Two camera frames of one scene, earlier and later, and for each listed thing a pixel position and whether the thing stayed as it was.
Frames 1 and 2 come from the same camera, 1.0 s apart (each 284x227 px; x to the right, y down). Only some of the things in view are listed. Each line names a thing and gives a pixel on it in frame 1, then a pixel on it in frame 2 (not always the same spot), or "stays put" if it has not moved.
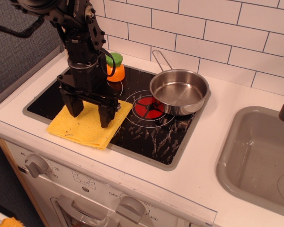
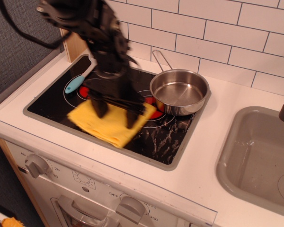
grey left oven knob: (35, 165) stays put
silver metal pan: (178, 92) stays put
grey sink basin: (254, 159) stays put
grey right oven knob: (130, 209) stays put
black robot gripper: (91, 66) -> (114, 84)
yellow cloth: (86, 127) -> (112, 127)
